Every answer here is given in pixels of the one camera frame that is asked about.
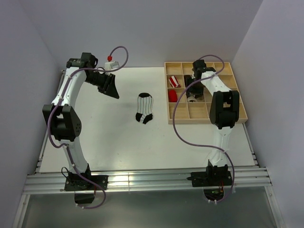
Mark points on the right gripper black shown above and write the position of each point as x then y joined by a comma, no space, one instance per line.
198,93

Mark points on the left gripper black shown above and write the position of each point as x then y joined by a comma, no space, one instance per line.
109,88

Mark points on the beige brown striped sock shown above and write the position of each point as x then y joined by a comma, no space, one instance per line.
191,99

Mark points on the white black striped sock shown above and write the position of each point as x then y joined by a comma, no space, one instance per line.
144,108

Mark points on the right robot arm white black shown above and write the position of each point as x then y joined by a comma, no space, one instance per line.
223,114

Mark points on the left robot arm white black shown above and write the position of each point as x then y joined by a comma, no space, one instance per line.
63,124

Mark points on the dark brown rolled sock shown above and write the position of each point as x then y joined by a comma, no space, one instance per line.
188,80

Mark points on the red white striped rolled sock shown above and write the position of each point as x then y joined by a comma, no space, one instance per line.
173,81

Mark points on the wooden compartment tray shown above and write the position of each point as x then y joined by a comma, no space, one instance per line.
197,112

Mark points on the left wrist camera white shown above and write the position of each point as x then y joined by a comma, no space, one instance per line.
111,65

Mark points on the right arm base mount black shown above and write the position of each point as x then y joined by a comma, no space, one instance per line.
217,186

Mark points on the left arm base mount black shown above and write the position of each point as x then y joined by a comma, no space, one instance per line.
85,187

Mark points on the aluminium rail frame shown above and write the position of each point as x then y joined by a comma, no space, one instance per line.
147,167

